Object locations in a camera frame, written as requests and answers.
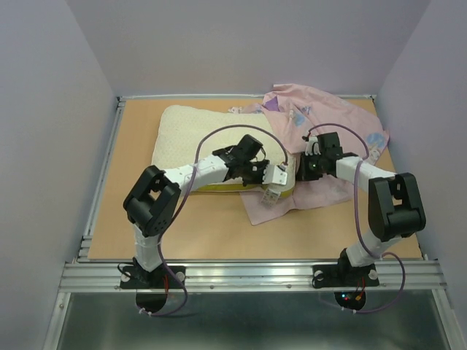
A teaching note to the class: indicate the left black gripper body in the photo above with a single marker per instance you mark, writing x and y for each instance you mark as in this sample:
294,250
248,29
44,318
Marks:
253,171

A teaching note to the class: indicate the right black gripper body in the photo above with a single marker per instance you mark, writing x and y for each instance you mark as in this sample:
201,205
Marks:
311,166

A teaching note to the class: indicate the cream yellow pillow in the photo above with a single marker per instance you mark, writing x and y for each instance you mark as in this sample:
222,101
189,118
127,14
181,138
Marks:
182,128

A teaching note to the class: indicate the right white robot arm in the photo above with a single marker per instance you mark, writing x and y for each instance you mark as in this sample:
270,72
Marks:
387,206

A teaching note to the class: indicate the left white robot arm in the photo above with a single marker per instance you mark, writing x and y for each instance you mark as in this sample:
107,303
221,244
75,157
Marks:
158,195

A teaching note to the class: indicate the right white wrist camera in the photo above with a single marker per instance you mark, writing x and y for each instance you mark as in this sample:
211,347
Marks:
312,145

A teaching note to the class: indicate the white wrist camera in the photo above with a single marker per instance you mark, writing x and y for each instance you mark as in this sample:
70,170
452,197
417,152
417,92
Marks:
275,175
312,145

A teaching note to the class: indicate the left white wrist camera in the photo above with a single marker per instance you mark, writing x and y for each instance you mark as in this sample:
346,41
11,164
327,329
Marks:
275,175

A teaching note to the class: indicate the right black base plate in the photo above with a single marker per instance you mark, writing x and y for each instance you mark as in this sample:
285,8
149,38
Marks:
333,276

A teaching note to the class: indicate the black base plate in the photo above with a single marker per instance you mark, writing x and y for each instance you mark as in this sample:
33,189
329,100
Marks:
333,276
133,277

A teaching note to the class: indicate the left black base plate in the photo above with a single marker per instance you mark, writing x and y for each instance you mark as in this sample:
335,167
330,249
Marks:
133,277

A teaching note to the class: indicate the aluminium front rail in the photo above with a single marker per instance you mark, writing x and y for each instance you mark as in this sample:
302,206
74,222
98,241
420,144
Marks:
239,276

